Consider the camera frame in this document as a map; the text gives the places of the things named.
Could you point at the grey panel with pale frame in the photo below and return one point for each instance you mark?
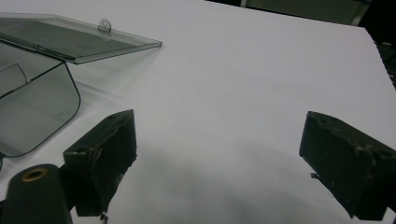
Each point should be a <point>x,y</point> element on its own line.
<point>306,10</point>

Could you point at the clear grey plastic box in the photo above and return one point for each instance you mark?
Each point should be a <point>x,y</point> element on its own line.
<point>40,62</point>

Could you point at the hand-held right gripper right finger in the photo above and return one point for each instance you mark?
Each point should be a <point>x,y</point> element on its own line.
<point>348,161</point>

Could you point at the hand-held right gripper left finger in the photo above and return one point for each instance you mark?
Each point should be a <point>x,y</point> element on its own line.
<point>102,155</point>

